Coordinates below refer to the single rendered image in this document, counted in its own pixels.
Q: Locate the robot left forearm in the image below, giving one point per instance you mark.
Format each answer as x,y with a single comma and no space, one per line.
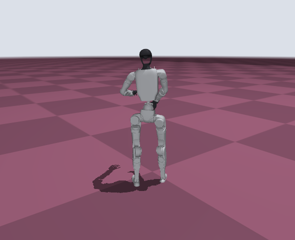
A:
130,93

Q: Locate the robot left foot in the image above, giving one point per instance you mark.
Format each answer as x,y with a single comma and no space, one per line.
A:
137,183

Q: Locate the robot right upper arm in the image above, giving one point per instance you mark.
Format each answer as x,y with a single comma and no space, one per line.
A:
163,81

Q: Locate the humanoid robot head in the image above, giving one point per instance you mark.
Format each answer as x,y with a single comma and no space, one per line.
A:
144,54

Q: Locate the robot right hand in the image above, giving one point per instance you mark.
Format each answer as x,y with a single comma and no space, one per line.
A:
154,104

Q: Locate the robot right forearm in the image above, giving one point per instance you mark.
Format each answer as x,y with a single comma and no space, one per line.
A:
159,96

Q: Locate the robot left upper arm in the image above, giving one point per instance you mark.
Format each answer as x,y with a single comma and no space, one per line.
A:
127,83

